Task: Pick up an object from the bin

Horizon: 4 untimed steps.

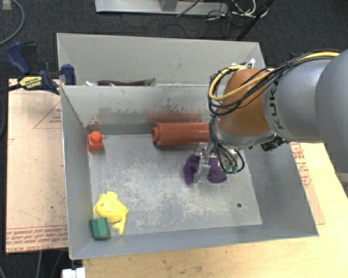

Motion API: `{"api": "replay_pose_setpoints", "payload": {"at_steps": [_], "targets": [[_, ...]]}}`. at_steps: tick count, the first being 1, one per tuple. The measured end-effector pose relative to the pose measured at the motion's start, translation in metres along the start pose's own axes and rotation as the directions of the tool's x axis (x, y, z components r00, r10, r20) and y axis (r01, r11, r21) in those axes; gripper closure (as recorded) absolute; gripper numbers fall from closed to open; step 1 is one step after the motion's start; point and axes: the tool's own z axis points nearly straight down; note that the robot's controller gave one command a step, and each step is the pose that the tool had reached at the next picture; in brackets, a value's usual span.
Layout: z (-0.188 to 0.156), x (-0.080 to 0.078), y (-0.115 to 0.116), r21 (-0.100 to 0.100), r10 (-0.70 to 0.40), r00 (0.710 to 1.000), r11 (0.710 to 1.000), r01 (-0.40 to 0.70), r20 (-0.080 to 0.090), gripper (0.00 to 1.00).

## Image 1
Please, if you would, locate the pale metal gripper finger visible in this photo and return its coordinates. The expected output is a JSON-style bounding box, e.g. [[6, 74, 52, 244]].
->
[[193, 143, 212, 184]]

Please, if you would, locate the purple cloth toy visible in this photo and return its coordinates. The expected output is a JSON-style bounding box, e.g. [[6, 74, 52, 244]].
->
[[183, 153, 228, 185]]

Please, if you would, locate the red-brown cylinder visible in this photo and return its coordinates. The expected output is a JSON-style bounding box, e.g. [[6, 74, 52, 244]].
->
[[150, 122, 211, 147]]

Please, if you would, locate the grey metal bin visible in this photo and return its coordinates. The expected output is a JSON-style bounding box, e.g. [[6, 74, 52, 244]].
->
[[56, 32, 320, 260]]

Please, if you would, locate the yellow toy fish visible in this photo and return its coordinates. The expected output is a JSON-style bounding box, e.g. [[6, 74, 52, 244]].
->
[[93, 191, 129, 236]]

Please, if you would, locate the orange block with peg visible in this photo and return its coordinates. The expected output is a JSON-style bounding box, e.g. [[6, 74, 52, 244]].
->
[[88, 130, 104, 153]]

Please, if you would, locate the purple toy eggplant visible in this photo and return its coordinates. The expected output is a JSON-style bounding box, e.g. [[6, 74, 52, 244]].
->
[[96, 78, 157, 87]]

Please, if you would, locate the green cylinder block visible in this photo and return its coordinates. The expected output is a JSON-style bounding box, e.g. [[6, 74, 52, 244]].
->
[[88, 217, 112, 241]]

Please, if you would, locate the brown cardboard board red print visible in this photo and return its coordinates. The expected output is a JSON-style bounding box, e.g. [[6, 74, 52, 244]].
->
[[5, 78, 327, 254]]

